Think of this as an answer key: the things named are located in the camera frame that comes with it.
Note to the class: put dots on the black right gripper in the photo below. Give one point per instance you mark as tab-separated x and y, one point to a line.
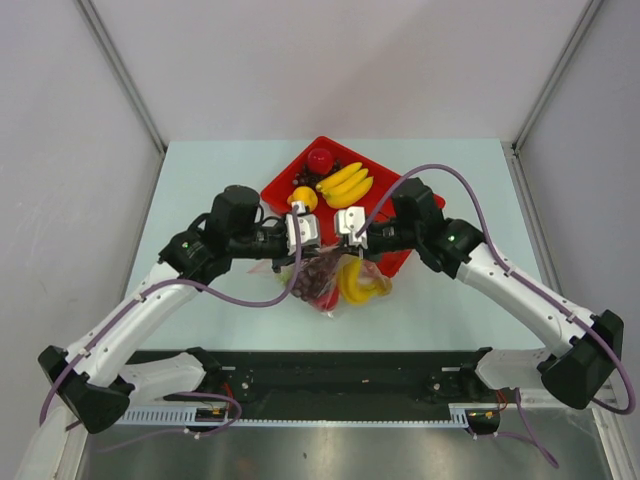
369	253

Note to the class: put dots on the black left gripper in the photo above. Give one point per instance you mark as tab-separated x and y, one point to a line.
284	258

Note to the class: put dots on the red grape bunch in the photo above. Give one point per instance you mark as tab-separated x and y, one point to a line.
316	276

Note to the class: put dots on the curved yellow banana bunch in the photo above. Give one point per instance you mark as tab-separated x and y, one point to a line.
360	280

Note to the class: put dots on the clear pink-dotted zip bag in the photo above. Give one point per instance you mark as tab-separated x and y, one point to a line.
342	302

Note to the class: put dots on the red apple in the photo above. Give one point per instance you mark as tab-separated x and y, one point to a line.
328	301

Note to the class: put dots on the green celery stalk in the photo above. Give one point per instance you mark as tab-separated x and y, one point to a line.
285	275

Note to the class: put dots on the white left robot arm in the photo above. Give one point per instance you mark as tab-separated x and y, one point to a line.
90	375

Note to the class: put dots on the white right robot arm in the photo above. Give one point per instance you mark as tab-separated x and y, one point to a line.
580	349

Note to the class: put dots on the straight yellow banana bunch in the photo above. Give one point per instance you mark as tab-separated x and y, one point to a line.
345	187

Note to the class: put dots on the red plastic tray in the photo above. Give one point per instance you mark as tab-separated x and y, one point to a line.
276	192

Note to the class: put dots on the yellow lemon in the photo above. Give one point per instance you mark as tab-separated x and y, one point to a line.
306	195

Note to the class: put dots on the dark grape bunch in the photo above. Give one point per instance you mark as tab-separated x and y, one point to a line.
307	178

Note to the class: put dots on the red pomegranate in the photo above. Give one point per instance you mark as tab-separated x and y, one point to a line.
320	161

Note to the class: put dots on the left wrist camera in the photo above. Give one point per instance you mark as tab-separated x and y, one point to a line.
302	228

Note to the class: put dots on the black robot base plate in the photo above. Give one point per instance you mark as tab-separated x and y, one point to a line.
354	387

